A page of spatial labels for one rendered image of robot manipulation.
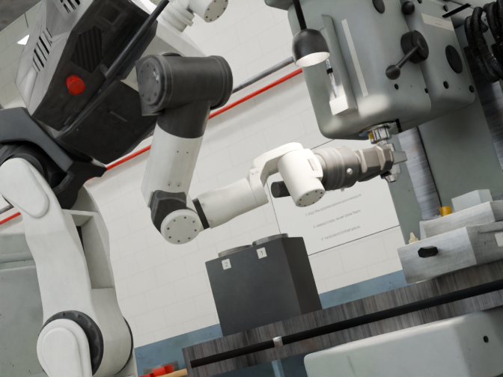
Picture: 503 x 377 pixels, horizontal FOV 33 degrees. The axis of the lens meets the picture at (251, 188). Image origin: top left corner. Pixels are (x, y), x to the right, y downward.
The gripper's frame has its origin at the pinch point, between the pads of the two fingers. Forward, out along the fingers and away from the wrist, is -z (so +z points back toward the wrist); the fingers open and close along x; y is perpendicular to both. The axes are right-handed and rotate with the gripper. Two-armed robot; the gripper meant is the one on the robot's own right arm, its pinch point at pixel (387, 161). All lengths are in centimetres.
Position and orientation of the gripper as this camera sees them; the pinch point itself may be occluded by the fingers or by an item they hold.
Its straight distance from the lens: 183.6
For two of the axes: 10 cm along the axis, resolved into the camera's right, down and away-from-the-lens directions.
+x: -4.6, 2.8, 8.5
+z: -8.6, 1.2, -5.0
